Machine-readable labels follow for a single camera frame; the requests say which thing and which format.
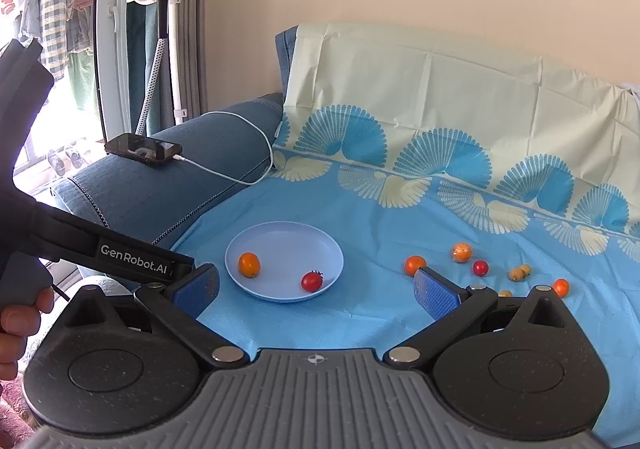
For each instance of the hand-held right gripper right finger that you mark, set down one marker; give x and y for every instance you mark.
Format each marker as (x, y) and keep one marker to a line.
(437, 294)

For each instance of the pink fluffy blanket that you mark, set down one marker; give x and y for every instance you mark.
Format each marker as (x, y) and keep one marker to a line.
(12, 409)

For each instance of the blue fan-print cloth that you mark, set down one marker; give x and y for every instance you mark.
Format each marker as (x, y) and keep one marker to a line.
(400, 179)

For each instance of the black smartphone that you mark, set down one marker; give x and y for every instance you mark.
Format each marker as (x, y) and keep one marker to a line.
(142, 149)

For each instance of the white steamer stand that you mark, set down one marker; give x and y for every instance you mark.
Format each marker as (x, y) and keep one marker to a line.
(175, 54)

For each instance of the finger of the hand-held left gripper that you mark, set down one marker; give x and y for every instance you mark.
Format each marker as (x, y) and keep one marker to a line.
(135, 259)

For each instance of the black garment steamer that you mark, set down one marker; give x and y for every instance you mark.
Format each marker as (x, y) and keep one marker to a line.
(162, 9)

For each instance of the white sliding door frame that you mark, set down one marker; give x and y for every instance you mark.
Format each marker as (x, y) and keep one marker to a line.
(112, 54)

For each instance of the grey green curtain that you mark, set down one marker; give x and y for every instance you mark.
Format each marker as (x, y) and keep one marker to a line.
(140, 29)

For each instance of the small orange kumquat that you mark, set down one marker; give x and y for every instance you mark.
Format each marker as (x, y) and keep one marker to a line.
(249, 264)
(560, 287)
(415, 264)
(461, 252)

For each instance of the light blue plate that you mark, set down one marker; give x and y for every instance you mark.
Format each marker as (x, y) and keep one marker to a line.
(285, 249)

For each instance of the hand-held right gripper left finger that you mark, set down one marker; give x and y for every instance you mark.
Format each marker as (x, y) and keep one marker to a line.
(195, 291)

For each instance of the grey fluffy blanket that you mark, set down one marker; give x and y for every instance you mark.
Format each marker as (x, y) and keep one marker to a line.
(115, 288)

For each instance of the person's left hand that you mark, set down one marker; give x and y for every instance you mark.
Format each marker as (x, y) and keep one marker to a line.
(17, 329)

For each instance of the grey shoe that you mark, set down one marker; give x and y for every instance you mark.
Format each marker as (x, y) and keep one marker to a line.
(75, 157)
(56, 163)

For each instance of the red cherry tomato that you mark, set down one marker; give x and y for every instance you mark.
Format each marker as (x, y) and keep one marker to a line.
(312, 281)
(481, 268)

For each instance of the row of hanging clothes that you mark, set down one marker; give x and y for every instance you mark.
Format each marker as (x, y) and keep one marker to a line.
(52, 4)

